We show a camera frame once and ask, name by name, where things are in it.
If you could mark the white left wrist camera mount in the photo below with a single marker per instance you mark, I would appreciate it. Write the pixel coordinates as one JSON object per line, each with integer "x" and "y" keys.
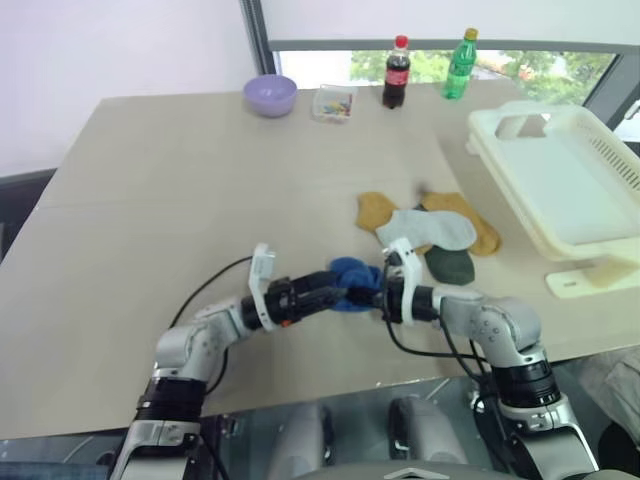
{"x": 261, "y": 270}

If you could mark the dark green sock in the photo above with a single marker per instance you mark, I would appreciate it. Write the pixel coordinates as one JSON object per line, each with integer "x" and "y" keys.
{"x": 450, "y": 265}

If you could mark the light grey sock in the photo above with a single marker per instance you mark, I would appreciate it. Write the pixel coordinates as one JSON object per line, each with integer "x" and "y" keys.
{"x": 430, "y": 227}

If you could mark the blue checked fabric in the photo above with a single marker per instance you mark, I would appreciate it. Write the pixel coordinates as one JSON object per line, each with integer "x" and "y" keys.
{"x": 50, "y": 465}

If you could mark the purple bowl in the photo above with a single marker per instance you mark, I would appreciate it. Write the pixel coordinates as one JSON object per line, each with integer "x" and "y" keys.
{"x": 270, "y": 95}

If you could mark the cola bottle red cap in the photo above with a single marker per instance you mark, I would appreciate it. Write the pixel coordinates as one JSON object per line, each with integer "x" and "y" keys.
{"x": 396, "y": 75}

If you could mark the clear box of coloured clips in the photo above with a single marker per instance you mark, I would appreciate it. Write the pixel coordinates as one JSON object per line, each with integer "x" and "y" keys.
{"x": 335, "y": 105}

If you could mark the grey rounded robot leg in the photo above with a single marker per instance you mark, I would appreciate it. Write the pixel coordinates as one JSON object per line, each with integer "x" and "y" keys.
{"x": 297, "y": 440}
{"x": 430, "y": 435}

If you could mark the white plastic basket base tray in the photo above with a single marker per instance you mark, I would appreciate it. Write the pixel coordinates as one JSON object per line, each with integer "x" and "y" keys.
{"x": 575, "y": 285}

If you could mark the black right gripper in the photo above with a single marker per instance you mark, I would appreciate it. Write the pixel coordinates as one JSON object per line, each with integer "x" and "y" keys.
{"x": 392, "y": 297}

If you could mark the grey robot chest edge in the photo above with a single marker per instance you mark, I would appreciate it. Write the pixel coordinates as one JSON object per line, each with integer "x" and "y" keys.
{"x": 410, "y": 472}

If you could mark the person leg grey trousers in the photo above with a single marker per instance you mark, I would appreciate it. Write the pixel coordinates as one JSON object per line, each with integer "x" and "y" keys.
{"x": 622, "y": 385}

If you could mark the white roller blind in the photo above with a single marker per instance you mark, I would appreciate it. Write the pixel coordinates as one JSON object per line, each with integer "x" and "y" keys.
{"x": 450, "y": 17}

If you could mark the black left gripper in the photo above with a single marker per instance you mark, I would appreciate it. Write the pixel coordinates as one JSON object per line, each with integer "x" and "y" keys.
{"x": 292, "y": 300}

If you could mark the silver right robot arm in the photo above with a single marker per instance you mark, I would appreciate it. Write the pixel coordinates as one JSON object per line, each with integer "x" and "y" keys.
{"x": 500, "y": 320}

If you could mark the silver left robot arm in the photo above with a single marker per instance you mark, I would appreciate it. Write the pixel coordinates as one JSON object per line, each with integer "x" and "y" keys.
{"x": 190, "y": 350}

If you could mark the mustard yellow sock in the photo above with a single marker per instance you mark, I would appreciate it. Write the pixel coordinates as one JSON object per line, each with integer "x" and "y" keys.
{"x": 375, "y": 210}
{"x": 480, "y": 232}

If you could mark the green soda bottle yellow cap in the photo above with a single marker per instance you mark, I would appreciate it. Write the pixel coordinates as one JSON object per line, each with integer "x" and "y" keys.
{"x": 460, "y": 65}

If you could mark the black chair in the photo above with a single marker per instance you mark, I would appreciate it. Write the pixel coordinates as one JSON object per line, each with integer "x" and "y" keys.
{"x": 20, "y": 200}

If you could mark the white plastic basket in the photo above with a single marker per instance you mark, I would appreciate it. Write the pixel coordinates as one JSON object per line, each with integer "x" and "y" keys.
{"x": 555, "y": 165}

